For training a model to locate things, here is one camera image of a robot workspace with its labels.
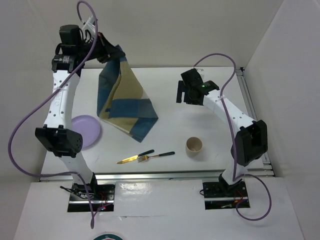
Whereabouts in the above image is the aluminium frame rail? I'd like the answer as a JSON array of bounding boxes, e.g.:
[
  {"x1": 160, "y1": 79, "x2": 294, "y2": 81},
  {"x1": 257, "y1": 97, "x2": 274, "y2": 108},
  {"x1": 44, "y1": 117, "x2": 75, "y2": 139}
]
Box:
[{"x1": 39, "y1": 66, "x2": 276, "y2": 182}]

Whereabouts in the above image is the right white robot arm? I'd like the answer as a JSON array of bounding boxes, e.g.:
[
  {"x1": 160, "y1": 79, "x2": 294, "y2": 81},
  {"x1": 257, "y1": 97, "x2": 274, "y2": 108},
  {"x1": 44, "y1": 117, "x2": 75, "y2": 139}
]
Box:
[{"x1": 176, "y1": 68, "x2": 268, "y2": 196}]

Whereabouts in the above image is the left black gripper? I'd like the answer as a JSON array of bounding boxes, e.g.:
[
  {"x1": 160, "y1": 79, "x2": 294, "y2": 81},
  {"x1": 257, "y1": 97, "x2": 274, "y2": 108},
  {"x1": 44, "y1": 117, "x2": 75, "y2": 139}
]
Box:
[{"x1": 77, "y1": 32, "x2": 125, "y2": 64}]

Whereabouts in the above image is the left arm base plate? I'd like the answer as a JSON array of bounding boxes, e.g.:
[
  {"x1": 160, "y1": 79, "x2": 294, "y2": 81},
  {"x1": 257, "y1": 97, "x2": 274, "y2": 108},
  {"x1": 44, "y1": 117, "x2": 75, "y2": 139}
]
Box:
[{"x1": 60, "y1": 183, "x2": 116, "y2": 213}]

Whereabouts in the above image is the blue and beige cloth placemat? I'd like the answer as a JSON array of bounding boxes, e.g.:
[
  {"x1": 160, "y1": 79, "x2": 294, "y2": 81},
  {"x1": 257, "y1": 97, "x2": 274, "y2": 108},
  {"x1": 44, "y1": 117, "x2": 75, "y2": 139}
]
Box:
[{"x1": 96, "y1": 56, "x2": 159, "y2": 143}]

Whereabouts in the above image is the gold fork dark handle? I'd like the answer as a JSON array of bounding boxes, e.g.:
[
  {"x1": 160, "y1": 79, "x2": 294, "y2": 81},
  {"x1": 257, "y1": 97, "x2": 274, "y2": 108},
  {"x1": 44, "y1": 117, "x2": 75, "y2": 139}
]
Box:
[{"x1": 137, "y1": 151, "x2": 175, "y2": 163}]

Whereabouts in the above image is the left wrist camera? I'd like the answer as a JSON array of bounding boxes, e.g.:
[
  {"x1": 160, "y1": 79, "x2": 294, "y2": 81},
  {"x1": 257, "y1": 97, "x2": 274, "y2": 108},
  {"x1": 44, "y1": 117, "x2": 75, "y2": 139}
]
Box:
[{"x1": 82, "y1": 15, "x2": 96, "y2": 35}]

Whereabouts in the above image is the lilac plastic plate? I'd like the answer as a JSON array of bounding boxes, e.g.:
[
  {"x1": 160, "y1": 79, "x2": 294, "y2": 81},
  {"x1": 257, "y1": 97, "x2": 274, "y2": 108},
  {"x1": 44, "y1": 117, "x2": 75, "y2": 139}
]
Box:
[{"x1": 71, "y1": 115, "x2": 102, "y2": 150}]

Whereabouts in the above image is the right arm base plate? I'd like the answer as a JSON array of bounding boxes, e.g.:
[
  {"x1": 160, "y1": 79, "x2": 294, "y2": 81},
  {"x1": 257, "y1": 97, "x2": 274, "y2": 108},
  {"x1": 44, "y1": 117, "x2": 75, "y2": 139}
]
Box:
[{"x1": 199, "y1": 181, "x2": 250, "y2": 210}]

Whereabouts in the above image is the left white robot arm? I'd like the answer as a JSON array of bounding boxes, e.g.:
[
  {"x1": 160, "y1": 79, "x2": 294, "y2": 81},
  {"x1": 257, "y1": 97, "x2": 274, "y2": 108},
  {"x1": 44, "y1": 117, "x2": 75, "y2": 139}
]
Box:
[{"x1": 35, "y1": 23, "x2": 125, "y2": 200}]

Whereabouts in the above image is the beige plastic cup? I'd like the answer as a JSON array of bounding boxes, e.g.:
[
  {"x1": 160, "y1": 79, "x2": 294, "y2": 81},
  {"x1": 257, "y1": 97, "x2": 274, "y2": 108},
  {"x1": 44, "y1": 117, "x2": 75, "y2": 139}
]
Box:
[{"x1": 185, "y1": 137, "x2": 203, "y2": 158}]

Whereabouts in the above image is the green round sticker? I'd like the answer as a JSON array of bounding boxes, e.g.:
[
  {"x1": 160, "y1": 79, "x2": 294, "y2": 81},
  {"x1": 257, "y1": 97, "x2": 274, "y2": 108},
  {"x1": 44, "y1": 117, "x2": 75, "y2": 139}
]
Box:
[{"x1": 93, "y1": 233, "x2": 124, "y2": 240}]

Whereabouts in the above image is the gold knife dark handle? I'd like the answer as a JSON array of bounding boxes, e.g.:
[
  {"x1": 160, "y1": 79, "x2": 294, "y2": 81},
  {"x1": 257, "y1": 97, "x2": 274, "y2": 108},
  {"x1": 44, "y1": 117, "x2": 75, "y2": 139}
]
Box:
[{"x1": 117, "y1": 149, "x2": 155, "y2": 164}]

